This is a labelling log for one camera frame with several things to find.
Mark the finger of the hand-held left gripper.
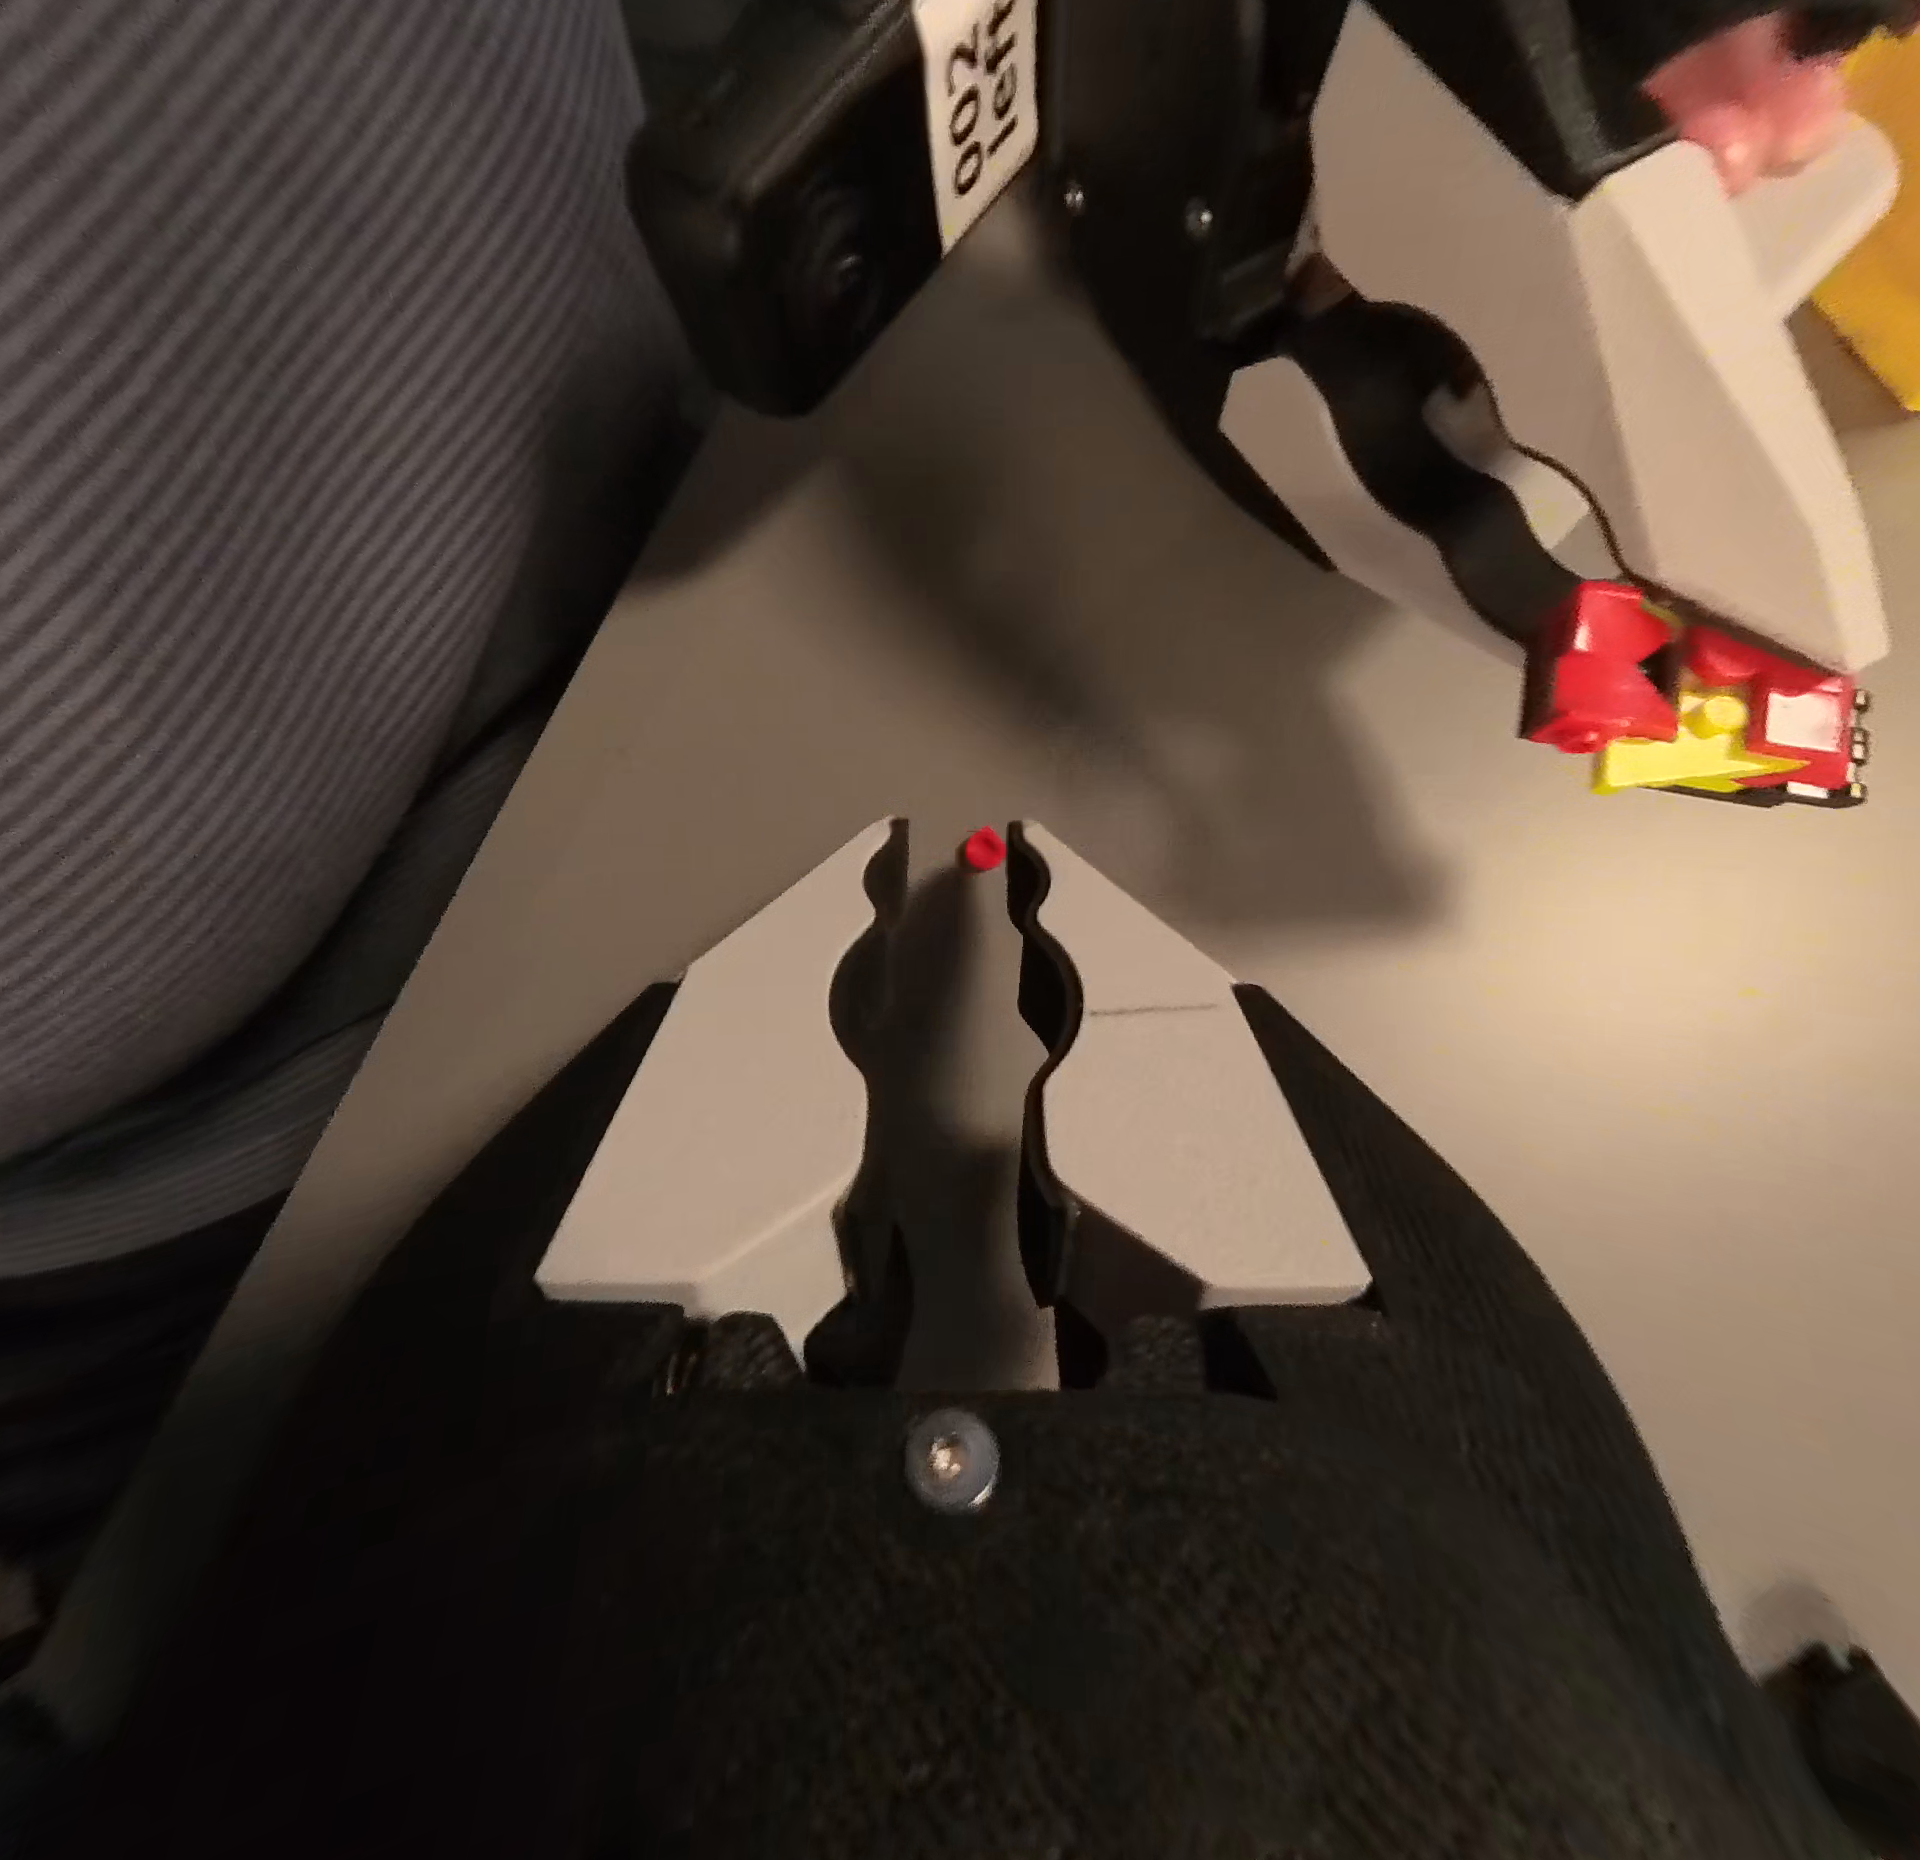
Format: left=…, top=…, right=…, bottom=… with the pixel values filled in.
left=1219, top=360, right=1535, bottom=679
left=1309, top=0, right=1897, bottom=677

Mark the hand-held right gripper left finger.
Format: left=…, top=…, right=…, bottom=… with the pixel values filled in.
left=536, top=817, right=913, bottom=1358

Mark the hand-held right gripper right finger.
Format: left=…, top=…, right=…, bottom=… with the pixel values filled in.
left=1002, top=822, right=1375, bottom=1358

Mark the yellow plastic bin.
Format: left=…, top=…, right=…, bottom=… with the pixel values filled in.
left=1806, top=28, right=1920, bottom=419

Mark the red yellow lego body assembly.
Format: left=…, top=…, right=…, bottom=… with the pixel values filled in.
left=1515, top=581, right=1874, bottom=812

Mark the person's left hand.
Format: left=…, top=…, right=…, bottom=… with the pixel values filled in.
left=1639, top=11, right=1850, bottom=195

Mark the person's leg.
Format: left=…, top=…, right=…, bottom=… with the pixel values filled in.
left=0, top=1193, right=303, bottom=1609

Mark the person's torso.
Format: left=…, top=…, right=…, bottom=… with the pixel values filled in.
left=0, top=0, right=714, bottom=1281

